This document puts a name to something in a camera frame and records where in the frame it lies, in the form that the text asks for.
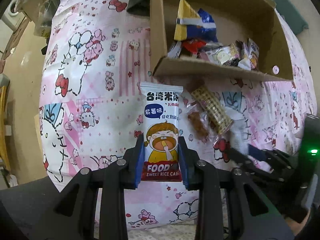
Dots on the pile of clothes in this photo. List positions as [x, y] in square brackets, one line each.
[139, 7]

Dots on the clear wrapped brown snack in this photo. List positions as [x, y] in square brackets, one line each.
[200, 122]

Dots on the sweet rice cake packet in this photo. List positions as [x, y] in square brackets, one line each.
[161, 131]

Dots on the brown cardboard box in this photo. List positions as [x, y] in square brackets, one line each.
[235, 20]

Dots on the teal cushion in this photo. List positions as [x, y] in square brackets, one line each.
[292, 16]

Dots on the red snack packet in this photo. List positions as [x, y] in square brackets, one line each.
[193, 45]

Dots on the person's right hand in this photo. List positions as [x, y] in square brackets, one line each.
[296, 227]

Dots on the brown wafer snack packet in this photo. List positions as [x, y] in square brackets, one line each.
[249, 55]

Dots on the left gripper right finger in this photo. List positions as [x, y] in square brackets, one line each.
[188, 165]

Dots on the dark chocolate snack packet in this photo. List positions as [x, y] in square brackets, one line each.
[221, 55]

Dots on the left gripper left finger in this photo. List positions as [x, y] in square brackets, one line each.
[134, 164]

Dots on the white grey snack packet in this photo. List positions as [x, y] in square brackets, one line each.
[175, 50]

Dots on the blue yellow snack bag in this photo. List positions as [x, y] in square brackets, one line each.
[192, 24]

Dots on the pink Hello Kitty bedsheet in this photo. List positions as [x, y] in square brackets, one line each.
[91, 105]

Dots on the plaid cracker packet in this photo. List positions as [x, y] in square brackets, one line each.
[215, 111]

